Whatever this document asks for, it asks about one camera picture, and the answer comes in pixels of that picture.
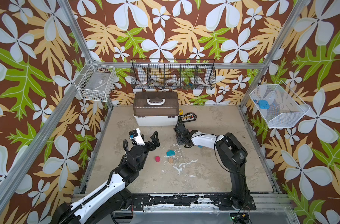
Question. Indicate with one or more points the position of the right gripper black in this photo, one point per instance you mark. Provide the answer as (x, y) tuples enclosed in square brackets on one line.
[(181, 134)]

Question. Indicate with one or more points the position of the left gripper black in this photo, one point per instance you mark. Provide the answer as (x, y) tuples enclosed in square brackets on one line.
[(155, 143)]

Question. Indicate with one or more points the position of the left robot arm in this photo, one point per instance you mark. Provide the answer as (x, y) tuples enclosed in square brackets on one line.
[(81, 211)]

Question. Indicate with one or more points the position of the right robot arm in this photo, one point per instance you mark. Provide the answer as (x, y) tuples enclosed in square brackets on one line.
[(230, 154)]

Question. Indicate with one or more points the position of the teal arch block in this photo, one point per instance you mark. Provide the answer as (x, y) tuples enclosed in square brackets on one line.
[(170, 153)]

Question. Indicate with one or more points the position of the white box brown lid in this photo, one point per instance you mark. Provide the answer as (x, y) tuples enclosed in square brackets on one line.
[(156, 108)]

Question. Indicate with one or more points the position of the blue object in basket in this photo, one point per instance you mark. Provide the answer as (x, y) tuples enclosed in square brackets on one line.
[(263, 104)]

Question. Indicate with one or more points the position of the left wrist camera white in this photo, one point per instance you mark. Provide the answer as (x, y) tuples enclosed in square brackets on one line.
[(136, 138)]

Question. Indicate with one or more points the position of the black wire basket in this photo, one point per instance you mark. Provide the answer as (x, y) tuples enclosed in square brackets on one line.
[(189, 74)]

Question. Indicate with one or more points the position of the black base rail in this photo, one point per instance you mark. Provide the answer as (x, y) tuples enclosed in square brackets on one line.
[(222, 201)]

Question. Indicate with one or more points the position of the white wire basket left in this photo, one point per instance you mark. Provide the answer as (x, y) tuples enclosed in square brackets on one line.
[(95, 82)]

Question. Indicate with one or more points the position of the white wire basket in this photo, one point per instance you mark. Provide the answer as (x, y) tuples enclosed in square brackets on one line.
[(286, 107), (95, 82)]

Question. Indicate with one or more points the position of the white wire basket right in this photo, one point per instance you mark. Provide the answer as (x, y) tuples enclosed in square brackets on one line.
[(286, 107)]

